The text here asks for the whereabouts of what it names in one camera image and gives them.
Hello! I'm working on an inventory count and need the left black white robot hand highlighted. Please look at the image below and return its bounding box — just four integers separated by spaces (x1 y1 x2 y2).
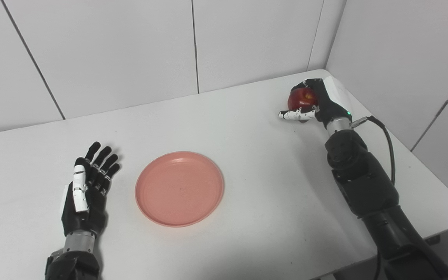
61 142 121 237

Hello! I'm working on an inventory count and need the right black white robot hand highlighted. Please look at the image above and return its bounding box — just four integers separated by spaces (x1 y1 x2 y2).
279 77 353 130

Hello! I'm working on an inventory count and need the red apple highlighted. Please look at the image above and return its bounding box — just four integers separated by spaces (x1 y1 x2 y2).
288 87 318 123

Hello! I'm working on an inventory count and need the pink plate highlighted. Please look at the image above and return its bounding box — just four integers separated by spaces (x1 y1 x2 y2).
135 151 225 228

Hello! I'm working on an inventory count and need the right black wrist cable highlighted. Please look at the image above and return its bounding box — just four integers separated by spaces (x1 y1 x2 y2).
350 115 396 185

